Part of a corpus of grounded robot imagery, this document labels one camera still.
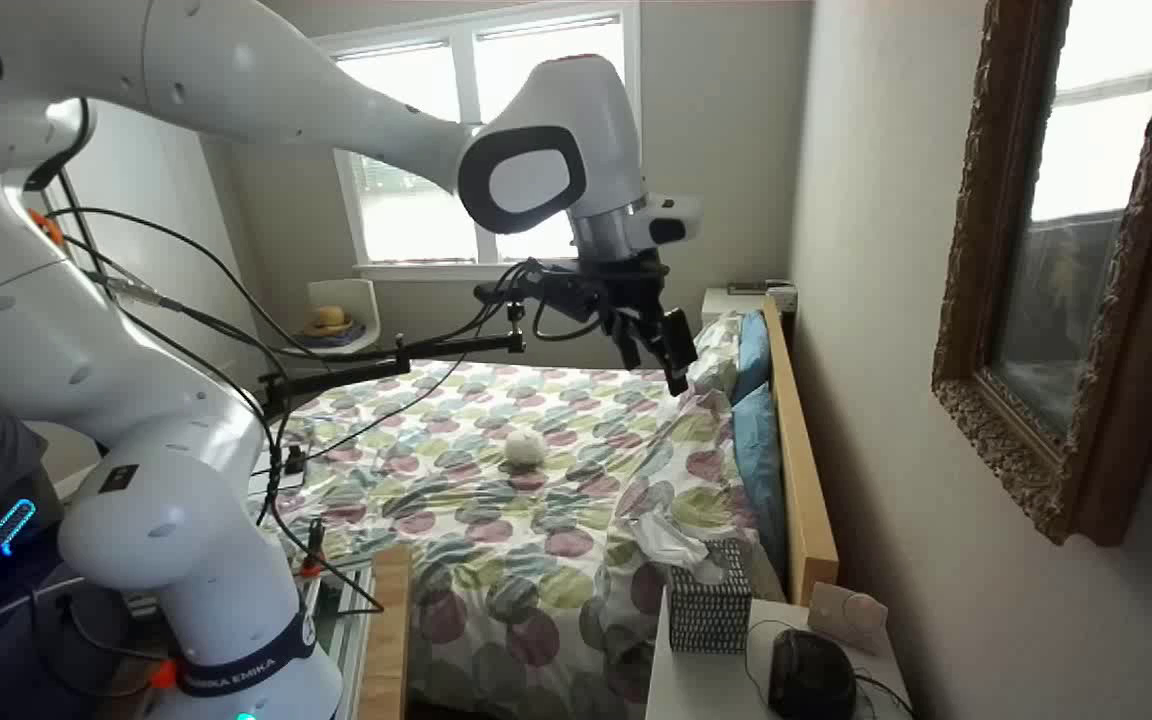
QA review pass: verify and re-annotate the blue pillow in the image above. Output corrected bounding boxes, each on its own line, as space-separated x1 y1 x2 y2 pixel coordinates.
733 310 789 577

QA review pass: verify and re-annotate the white paper towel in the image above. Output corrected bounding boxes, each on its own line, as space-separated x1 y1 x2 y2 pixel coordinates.
633 513 710 567

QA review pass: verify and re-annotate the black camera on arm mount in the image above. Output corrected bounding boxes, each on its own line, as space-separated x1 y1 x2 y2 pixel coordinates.
266 270 531 417

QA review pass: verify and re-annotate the black alarm clock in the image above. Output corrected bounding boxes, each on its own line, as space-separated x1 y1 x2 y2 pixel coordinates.
769 630 856 720

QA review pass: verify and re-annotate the white framed window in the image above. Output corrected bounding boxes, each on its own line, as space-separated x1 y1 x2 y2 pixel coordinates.
307 4 649 280

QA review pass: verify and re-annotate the floral bed cover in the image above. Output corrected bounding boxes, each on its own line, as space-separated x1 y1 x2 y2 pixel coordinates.
279 310 762 720

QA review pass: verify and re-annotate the pink salt lamp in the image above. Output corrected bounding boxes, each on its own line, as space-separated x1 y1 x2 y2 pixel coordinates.
809 585 889 657

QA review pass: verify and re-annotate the white chair with yellow toy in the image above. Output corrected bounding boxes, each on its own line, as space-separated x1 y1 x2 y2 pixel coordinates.
288 274 379 357

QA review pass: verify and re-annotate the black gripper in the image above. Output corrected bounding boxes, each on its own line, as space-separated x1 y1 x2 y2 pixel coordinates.
548 261 696 395

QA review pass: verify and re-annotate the patterned tissue box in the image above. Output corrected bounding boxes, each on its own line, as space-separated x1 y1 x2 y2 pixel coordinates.
667 538 754 653

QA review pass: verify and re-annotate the small white ball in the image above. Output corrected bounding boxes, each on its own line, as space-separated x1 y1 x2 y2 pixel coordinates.
503 432 545 471

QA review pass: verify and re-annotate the ornate framed mirror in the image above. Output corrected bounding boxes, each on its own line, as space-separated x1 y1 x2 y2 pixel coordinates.
934 0 1152 546

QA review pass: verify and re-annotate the wooden bed headboard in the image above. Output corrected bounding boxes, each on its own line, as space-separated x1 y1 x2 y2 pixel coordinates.
762 295 842 602

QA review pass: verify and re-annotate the wooden bed footboard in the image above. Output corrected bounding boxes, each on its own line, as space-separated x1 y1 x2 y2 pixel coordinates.
357 542 413 720

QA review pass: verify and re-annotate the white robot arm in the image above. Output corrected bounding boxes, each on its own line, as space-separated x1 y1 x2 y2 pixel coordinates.
0 0 696 720

